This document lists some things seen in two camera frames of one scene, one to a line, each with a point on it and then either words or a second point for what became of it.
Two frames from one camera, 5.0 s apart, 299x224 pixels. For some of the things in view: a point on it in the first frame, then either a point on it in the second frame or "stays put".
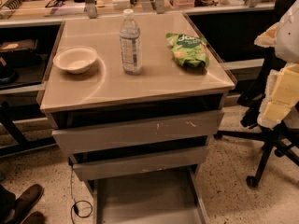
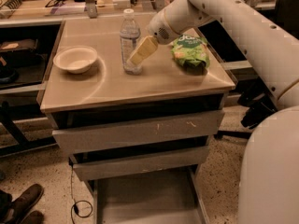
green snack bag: [189, 49] stays put
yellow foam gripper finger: [281, 94] to [146, 47]
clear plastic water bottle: [130, 40] stays put
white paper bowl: [76, 59] stays put
